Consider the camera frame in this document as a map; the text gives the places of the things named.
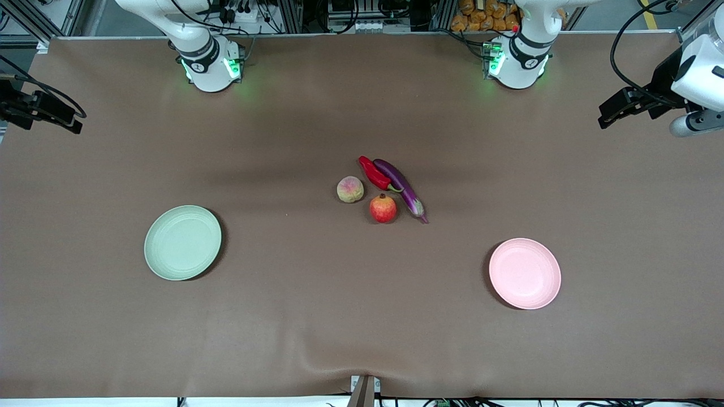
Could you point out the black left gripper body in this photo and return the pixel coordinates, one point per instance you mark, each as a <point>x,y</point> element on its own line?
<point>659,86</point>

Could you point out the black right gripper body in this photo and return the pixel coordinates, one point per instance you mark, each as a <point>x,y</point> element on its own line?
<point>12,105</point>

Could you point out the purple eggplant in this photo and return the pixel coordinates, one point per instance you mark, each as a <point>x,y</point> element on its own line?
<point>400,182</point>

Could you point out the red chili pepper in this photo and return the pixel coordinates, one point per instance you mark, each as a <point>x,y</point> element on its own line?
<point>374,174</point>

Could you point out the red pomegranate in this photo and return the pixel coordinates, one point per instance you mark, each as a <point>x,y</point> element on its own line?
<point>383,209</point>

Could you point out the yellow-pink peach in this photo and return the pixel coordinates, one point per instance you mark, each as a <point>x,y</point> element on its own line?
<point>350,190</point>

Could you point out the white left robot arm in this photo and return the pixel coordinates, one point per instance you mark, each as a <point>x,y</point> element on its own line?
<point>517,68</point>

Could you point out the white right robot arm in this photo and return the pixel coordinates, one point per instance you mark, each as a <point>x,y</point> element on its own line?
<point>209,73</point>

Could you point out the pale green plate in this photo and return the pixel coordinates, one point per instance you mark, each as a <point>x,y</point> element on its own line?
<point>182,243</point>

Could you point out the pile of orange buns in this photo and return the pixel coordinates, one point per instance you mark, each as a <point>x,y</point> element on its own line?
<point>486,16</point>

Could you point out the pink plate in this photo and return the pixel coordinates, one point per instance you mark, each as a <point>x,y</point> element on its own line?
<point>525,274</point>

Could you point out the white power strip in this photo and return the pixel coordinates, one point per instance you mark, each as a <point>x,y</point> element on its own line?
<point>243,12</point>

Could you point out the white terminal block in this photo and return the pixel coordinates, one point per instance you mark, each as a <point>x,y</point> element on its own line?
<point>374,25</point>

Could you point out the brown table mat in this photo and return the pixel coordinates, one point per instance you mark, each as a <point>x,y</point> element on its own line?
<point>362,316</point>

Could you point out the aluminium frame post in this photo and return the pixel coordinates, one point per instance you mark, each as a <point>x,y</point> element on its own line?
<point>291,14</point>

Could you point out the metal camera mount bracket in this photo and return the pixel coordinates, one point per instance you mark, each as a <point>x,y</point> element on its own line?
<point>365,391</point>

